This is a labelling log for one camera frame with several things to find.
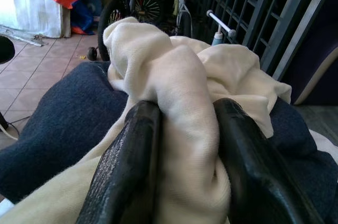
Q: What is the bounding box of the cream white cloth garment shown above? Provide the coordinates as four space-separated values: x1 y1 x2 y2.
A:
0 16 293 224

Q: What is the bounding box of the black kids bicycle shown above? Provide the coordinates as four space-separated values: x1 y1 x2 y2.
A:
87 0 138 62

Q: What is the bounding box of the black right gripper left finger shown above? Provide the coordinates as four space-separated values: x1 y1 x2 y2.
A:
75 99 162 224

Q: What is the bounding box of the dark bicycle with spoked wheel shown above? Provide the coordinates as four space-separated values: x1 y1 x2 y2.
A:
130 0 180 32

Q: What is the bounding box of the dark purple cushioned panel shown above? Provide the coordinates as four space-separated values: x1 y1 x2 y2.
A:
281 0 338 106

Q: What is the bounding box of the black round object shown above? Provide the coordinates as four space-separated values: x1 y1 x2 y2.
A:
0 35 15 65

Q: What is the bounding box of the dark blue fleece cloth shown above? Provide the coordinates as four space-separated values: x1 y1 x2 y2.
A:
0 61 338 205

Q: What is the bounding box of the dark metal gate grille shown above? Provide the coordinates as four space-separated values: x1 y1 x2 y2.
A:
190 0 325 77

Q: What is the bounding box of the white kids scooter handlebar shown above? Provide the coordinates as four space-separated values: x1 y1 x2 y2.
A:
206 9 237 46

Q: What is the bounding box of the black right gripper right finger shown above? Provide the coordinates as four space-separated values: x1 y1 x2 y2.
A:
212 98 326 224

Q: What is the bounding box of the white cable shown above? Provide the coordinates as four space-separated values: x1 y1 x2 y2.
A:
0 122 19 141

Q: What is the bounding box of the white curtain sheet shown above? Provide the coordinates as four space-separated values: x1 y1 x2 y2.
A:
0 0 71 39

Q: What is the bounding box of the blue plastic bag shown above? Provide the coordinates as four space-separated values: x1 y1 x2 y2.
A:
70 0 102 36

